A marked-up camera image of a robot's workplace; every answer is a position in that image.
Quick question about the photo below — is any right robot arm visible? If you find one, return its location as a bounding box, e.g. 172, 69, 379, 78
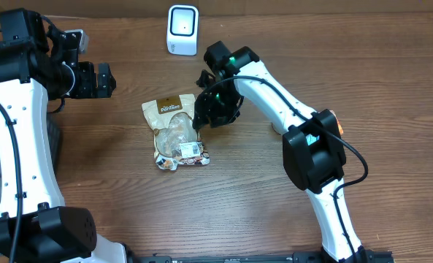
193, 41, 367, 262

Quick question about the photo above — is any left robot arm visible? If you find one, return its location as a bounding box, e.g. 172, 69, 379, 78
0, 8, 131, 262

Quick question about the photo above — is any brown snack pouch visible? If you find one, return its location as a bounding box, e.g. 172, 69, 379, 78
142, 94, 210, 171

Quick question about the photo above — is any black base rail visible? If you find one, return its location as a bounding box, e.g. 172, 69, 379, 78
134, 249, 395, 263

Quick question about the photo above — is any orange snack packet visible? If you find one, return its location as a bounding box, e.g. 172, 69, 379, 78
329, 110, 344, 137

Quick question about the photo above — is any green lid jar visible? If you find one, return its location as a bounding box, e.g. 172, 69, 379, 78
272, 123, 283, 135

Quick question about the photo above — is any white barcode scanner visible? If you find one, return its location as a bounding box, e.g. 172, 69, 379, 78
166, 4, 199, 56

